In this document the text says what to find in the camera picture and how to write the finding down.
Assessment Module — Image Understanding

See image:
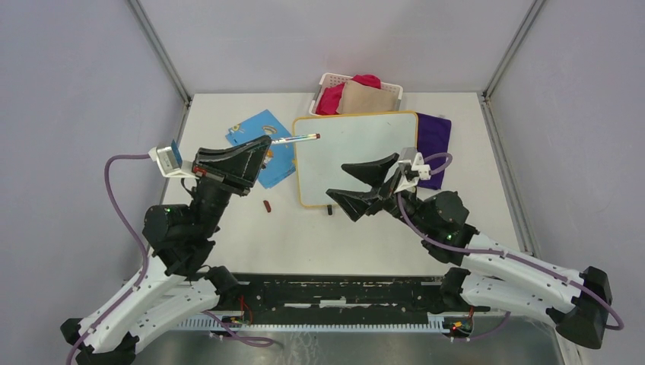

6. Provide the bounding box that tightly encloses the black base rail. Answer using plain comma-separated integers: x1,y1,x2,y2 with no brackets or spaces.
210,273,472,325

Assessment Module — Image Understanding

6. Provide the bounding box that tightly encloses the beige cloth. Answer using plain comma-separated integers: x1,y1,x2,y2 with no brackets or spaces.
337,81,398,114

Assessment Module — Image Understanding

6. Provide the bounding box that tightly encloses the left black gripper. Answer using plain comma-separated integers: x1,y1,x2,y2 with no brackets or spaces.
194,134,275,236

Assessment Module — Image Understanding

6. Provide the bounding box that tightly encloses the purple cloth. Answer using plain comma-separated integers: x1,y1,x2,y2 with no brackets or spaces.
417,112,452,190

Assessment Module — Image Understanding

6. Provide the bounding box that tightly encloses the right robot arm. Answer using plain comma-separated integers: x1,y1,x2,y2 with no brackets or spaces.
326,148,623,349

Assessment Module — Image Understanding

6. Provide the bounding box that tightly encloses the yellow framed whiteboard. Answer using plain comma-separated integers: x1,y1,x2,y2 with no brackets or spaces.
292,111,418,208

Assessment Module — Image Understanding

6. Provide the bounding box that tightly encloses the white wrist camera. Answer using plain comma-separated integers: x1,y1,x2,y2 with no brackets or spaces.
148,139,195,179
395,148,431,193

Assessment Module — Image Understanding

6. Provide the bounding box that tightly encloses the white plastic basket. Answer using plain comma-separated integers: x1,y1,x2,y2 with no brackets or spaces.
309,73,403,116

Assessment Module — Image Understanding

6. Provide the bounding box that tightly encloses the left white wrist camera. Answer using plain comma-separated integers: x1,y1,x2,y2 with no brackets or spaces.
148,139,195,179

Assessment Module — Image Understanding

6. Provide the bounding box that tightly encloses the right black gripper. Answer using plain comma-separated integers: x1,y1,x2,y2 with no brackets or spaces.
326,153,433,236

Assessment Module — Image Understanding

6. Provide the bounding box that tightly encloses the red cloth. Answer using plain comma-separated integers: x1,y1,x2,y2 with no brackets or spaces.
314,73,382,116

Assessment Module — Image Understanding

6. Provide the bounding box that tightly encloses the white comb cable duct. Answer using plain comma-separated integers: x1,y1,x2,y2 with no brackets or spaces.
172,314,450,334

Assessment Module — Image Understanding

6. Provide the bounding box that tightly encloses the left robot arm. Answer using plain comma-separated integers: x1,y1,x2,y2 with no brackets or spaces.
61,135,272,364

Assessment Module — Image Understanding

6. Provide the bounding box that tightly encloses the white marker pen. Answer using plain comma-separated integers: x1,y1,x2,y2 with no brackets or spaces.
272,133,321,144

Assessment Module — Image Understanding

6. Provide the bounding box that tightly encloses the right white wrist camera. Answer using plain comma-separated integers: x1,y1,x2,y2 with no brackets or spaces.
395,148,431,193

